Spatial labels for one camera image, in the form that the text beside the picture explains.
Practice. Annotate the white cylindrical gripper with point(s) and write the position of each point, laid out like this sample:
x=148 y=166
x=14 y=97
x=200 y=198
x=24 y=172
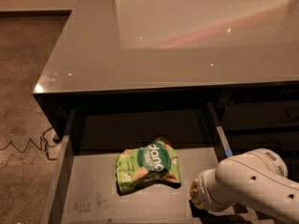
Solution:
x=204 y=190

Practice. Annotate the drawer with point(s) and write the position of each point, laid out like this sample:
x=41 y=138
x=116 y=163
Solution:
x=84 y=186

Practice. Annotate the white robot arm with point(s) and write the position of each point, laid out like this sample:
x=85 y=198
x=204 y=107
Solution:
x=257 y=179

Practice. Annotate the dark cabinet with glossy top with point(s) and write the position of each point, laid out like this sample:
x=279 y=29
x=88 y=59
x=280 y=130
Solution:
x=125 y=72

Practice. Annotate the green snack bag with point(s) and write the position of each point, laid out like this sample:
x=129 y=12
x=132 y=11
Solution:
x=155 y=163

